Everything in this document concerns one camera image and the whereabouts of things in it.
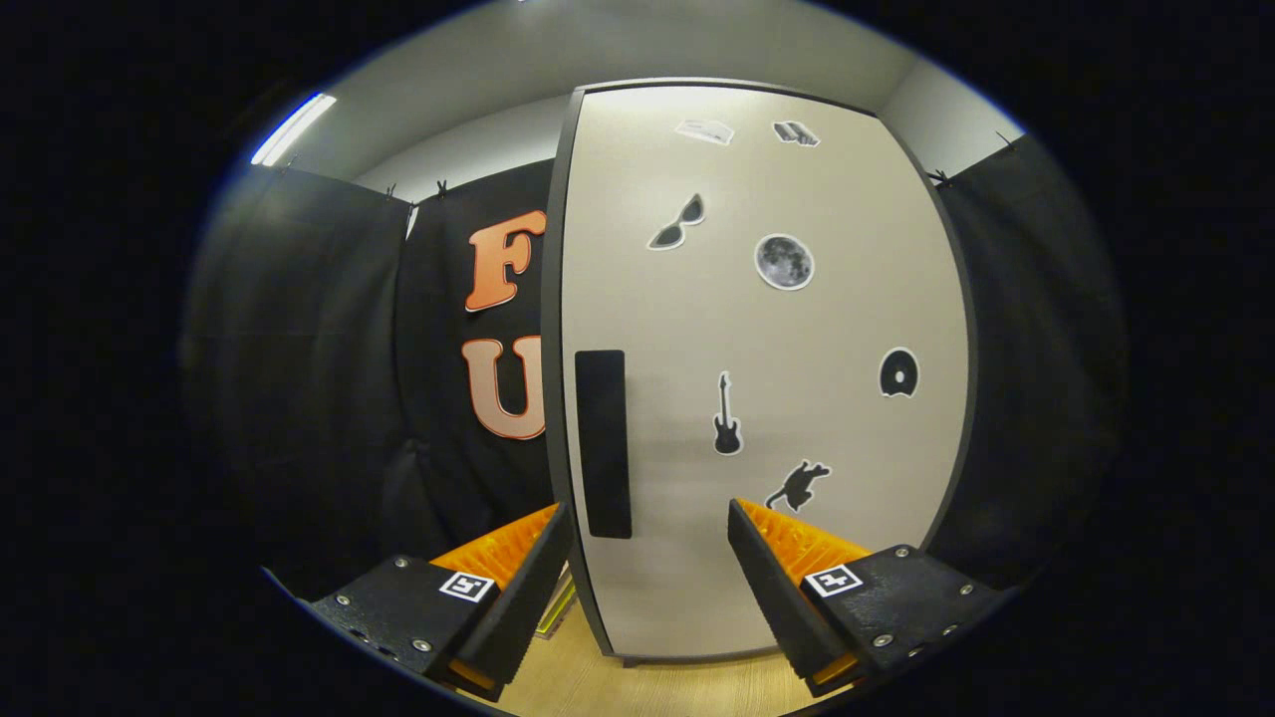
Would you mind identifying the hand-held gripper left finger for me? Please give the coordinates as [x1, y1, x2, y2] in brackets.
[309, 501, 576, 703]

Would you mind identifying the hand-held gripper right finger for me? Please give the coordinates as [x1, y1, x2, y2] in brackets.
[727, 498, 1017, 700]

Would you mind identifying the black door handle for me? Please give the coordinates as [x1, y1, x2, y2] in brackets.
[575, 350, 634, 540]

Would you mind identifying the grey shoe cabinet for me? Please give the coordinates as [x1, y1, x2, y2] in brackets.
[540, 78, 979, 666]

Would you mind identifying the white book yellow edge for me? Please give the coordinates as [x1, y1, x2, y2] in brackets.
[536, 568, 579, 640]

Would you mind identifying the black backdrop cloth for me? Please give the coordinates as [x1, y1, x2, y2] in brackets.
[179, 134, 1127, 598]

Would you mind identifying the ceiling light strip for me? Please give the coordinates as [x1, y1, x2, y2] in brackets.
[251, 92, 338, 166]

